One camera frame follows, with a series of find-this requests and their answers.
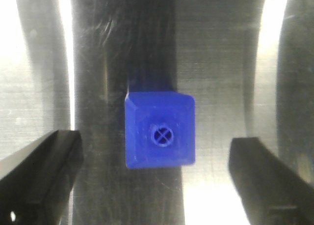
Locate blue part with small knob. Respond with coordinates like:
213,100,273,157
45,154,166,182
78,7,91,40
125,91,196,169

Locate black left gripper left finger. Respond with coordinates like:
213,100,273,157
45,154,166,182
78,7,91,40
0,130,82,225

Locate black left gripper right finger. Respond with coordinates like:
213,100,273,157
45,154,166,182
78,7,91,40
228,137,314,225

